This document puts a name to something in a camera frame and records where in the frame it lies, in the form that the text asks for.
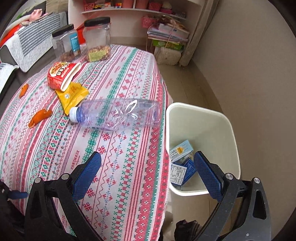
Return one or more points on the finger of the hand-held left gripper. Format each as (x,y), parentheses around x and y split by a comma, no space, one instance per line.
(18,195)

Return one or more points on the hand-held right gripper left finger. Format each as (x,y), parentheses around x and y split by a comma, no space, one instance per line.
(86,176)

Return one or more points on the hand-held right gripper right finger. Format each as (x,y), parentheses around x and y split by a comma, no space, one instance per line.
(208,176)

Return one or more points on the dark blue box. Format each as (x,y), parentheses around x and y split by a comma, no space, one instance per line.
(190,170)

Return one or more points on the light blue milk carton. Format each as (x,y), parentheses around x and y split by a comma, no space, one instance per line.
(181,150)

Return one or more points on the white trash bin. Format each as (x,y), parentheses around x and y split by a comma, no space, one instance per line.
(208,129)

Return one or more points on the clear plastic bottle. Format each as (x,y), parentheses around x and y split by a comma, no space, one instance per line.
(115,113)

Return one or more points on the orange peel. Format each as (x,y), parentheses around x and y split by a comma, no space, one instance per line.
(40,117)
(23,90)

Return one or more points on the yellow snack packet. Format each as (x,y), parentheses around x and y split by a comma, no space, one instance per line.
(71,95)

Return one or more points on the red snack packet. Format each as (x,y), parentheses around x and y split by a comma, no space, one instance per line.
(60,74)

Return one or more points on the dark cloth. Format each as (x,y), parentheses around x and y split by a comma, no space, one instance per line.
(187,231)

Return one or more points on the patterned red green tablecloth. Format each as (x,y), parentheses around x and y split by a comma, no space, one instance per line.
(129,76)

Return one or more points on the striped seat blanket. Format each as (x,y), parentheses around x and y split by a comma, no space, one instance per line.
(7,74)

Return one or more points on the clear jar with blue label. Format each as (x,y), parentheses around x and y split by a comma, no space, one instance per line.
(64,44)

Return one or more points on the grey sofa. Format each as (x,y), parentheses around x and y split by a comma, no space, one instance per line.
(7,60)

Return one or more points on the green box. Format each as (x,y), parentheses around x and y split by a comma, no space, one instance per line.
(168,45)

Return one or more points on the clear jar with green label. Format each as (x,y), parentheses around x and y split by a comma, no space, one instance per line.
(97,39)

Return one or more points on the red box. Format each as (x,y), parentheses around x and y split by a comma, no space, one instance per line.
(81,34)

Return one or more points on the beige curtain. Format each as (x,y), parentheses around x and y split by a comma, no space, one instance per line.
(198,30)

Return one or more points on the striped armrest blanket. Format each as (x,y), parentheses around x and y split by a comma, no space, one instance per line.
(34,39)

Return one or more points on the pile of papers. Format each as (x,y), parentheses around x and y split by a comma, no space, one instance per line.
(168,30)

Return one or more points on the orange cushion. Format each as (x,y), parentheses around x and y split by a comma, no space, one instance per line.
(9,34)

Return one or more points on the white shelf unit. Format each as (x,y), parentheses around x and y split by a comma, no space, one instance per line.
(76,11)

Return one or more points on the pink hanging basket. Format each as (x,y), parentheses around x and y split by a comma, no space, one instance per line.
(148,22)

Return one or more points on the small pink basket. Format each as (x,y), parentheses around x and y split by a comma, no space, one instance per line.
(154,6)
(89,6)

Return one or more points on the pink plush toy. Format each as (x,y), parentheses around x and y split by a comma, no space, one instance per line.
(37,14)

